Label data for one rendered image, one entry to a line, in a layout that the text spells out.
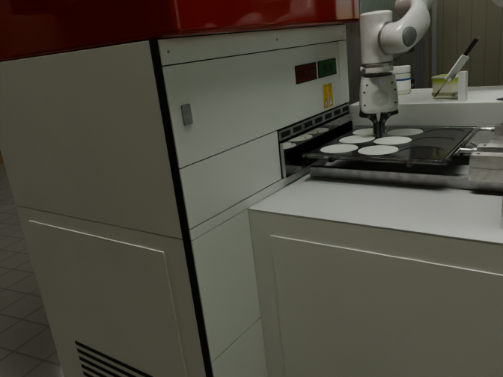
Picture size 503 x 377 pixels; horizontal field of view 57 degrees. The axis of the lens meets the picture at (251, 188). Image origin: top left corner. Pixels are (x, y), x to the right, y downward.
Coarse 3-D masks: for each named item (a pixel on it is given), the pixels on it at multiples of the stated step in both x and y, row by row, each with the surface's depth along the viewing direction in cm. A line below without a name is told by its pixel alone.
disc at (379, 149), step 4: (364, 148) 121; (368, 148) 120; (372, 148) 120; (376, 148) 119; (380, 148) 119; (384, 148) 119; (388, 148) 118; (392, 148) 118; (396, 148) 117; (360, 152) 118; (364, 152) 117; (368, 152) 117; (372, 152) 116; (376, 152) 116; (380, 152) 115; (384, 152) 115; (388, 152) 114; (392, 152) 114
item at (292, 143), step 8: (336, 120) 143; (344, 120) 148; (352, 120) 153; (312, 128) 133; (320, 128) 135; (328, 128) 139; (352, 128) 153; (296, 136) 124; (304, 136) 127; (312, 136) 131; (280, 144) 119; (288, 144) 121; (296, 144) 124; (280, 152) 120; (288, 152) 121; (280, 160) 121; (288, 160) 122; (296, 160) 128; (312, 160) 132; (288, 168) 122; (296, 168) 126; (288, 176) 122
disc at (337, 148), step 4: (336, 144) 129; (340, 144) 128; (344, 144) 127; (348, 144) 127; (352, 144) 126; (324, 148) 126; (328, 148) 125; (332, 148) 125; (336, 148) 124; (340, 148) 124; (344, 148) 123; (348, 148) 123; (352, 148) 122; (356, 148) 122; (324, 152) 122; (328, 152) 121; (332, 152) 121; (336, 152) 120; (340, 152) 120; (344, 152) 119
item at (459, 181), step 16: (320, 176) 127; (336, 176) 125; (352, 176) 122; (368, 176) 119; (384, 176) 117; (400, 176) 114; (416, 176) 112; (432, 176) 110; (448, 176) 108; (464, 176) 106
